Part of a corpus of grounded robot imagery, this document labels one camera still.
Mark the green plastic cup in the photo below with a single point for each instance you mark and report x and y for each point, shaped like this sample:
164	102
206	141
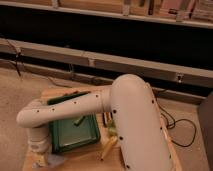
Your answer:
111	128

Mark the green plastic tray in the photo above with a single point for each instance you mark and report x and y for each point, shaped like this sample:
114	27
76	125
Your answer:
71	133

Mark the yellow corn cob toy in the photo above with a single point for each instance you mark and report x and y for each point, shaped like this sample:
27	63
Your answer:
109	146

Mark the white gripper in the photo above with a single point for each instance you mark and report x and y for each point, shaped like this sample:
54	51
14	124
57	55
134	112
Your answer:
39	147

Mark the blue grey sponge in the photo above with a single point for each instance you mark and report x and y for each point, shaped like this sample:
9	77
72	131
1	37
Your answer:
52	160

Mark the dark utensil pair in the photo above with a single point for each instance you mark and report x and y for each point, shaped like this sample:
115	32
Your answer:
106	117

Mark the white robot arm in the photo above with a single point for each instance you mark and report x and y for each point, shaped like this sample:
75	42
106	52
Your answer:
142	137

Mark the wooden shelf rack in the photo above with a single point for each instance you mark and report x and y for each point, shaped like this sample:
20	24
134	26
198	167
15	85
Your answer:
166	43

